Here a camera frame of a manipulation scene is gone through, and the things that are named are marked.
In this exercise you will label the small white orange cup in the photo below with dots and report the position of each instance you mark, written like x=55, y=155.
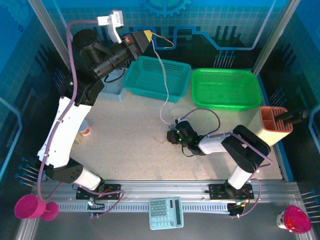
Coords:
x=85, y=131

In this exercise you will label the aluminium frame post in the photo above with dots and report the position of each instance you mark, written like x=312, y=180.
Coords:
x=275, y=35
x=50, y=32

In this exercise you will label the cream utensil holder orange rim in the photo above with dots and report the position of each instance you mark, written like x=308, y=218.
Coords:
x=265, y=132

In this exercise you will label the red glitter cup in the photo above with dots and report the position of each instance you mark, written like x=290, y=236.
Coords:
x=297, y=220

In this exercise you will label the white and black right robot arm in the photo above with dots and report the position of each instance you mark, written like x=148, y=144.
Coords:
x=215, y=146

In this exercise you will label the teal plastic basket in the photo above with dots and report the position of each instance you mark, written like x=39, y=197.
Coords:
x=145, y=75

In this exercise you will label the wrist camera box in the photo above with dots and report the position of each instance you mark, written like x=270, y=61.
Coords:
x=185, y=128
x=111, y=20

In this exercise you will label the magenta goblet cup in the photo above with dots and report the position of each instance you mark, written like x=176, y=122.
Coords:
x=30, y=207

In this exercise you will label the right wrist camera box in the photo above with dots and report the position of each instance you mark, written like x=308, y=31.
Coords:
x=185, y=128

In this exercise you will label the white plastic basket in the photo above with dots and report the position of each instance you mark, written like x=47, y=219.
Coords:
x=112, y=92

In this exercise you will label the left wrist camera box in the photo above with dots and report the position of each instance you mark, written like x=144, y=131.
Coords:
x=111, y=20

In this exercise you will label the green plastic basket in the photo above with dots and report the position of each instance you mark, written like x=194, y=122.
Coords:
x=225, y=90

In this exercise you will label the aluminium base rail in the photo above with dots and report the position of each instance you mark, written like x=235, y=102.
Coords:
x=162, y=187

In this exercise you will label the light blue calculator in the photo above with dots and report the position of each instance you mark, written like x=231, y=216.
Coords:
x=166, y=213

